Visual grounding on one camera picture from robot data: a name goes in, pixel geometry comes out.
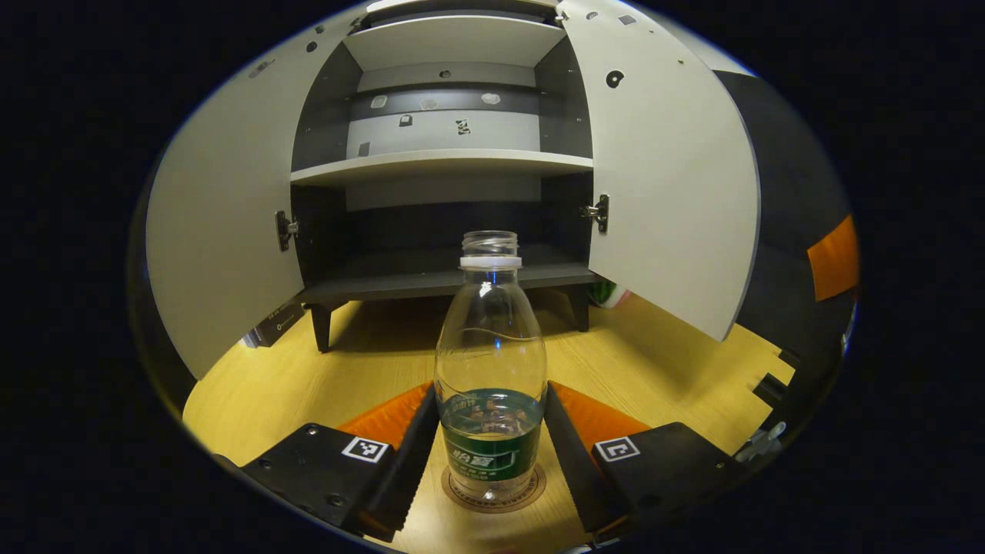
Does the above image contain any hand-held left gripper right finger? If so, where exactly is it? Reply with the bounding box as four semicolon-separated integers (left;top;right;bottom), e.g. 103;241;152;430
543;380;753;543

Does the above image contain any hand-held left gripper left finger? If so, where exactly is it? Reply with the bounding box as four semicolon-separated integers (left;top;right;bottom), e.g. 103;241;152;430
209;381;441;543

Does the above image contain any round brown coaster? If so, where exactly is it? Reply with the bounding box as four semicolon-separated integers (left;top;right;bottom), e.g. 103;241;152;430
440;462;549;515

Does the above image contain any clear plastic bottle green label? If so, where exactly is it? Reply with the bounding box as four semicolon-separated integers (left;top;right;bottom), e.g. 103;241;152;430
433;229;549;505

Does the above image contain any white cabinet door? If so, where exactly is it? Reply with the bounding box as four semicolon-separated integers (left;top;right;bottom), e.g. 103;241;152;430
556;0;763;343
145;8;370;382

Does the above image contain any white and grey cabinet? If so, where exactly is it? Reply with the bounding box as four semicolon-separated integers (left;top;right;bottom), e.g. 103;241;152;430
289;0;601;355

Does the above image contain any small printed box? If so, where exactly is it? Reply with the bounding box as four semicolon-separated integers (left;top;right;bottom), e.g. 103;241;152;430
245;302;306;349

